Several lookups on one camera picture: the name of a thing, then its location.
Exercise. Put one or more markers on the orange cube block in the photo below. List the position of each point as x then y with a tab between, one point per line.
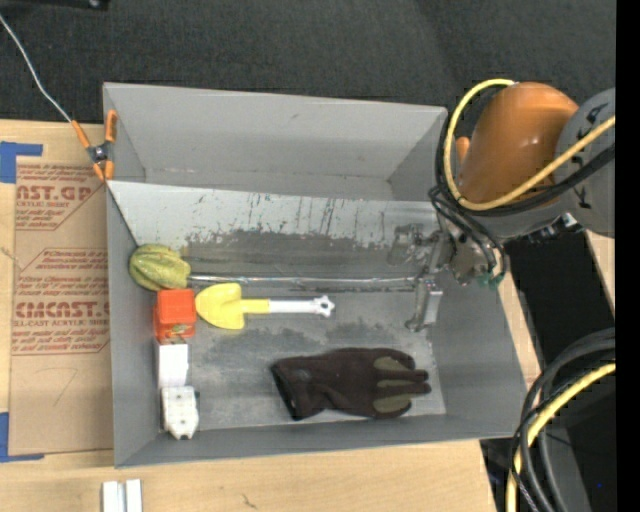
175	312

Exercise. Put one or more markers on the brown cardboard board red print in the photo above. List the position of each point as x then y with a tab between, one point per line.
55	280

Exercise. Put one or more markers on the dark brown glove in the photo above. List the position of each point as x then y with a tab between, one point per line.
345	382

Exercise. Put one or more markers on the grey metal bin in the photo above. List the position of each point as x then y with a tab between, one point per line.
320	235

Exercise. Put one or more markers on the white rectangular block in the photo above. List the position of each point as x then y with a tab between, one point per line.
173	365

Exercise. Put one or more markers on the yellow-green toy squash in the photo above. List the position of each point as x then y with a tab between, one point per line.
157	267

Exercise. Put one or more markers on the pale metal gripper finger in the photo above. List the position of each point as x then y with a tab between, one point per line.
424	307
407	245

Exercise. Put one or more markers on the white plastic part with holes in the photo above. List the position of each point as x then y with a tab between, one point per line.
179	411

